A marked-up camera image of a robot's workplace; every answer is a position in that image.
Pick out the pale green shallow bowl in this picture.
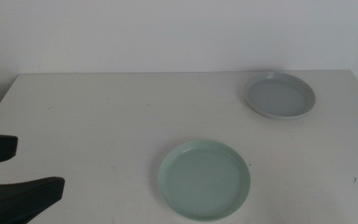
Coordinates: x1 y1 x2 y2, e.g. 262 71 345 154
157 139 252 223

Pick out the grey shallow bowl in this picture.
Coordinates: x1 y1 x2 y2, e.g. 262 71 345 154
244 71 316 120

